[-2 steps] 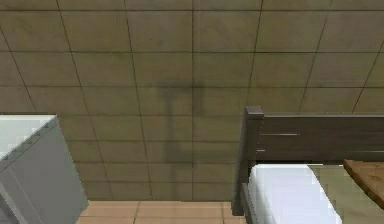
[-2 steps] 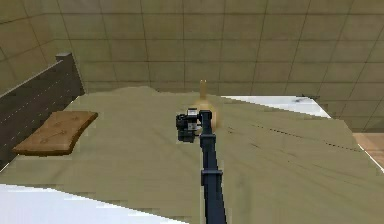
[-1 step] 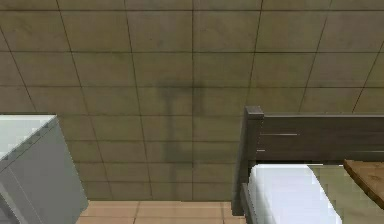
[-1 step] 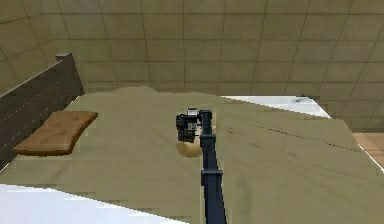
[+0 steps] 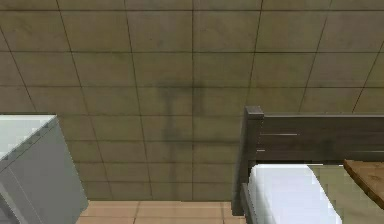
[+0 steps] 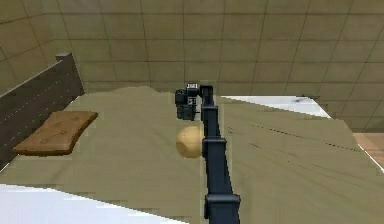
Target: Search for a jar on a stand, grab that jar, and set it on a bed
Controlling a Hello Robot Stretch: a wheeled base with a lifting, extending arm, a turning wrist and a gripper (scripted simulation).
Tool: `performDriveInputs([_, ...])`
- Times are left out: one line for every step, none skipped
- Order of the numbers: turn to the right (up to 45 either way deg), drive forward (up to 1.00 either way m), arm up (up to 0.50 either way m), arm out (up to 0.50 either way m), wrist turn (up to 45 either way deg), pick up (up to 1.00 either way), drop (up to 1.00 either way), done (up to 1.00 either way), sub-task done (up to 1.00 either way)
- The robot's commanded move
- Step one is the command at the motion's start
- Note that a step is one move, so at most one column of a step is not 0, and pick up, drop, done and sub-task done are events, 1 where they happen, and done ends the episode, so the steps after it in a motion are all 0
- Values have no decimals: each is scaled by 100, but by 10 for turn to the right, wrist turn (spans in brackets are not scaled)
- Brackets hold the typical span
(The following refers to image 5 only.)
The dark wooden bed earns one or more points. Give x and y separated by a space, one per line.
300 140

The grey white cabinet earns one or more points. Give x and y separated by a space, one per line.
36 173

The brown wooden board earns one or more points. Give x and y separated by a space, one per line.
368 178

